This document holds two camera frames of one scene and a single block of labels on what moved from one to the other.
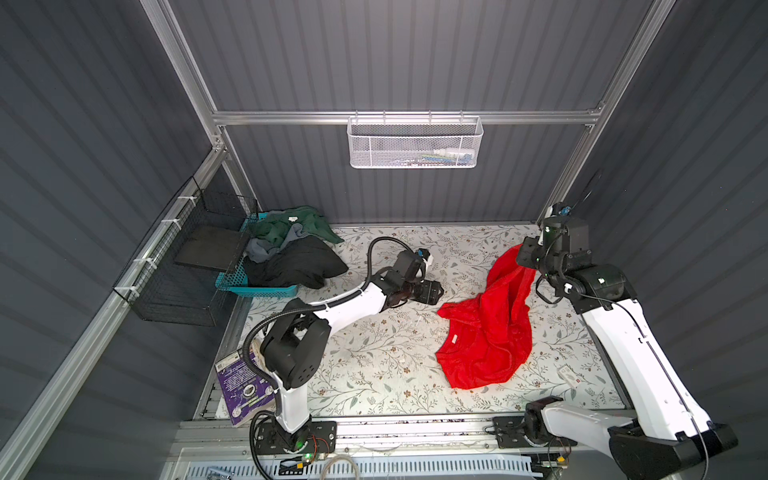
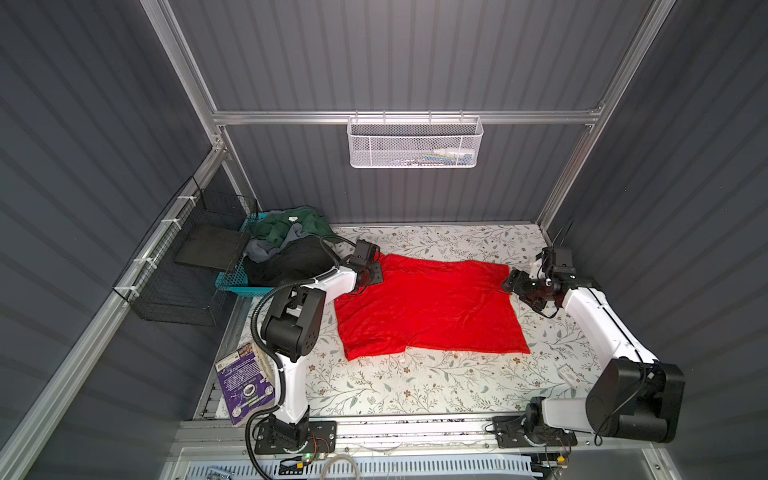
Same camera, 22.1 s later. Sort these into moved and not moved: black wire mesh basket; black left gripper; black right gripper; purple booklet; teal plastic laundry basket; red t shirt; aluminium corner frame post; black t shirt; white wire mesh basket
Moved: black left gripper; black right gripper; red t shirt
Not moved: teal plastic laundry basket; black t shirt; black wire mesh basket; aluminium corner frame post; white wire mesh basket; purple booklet
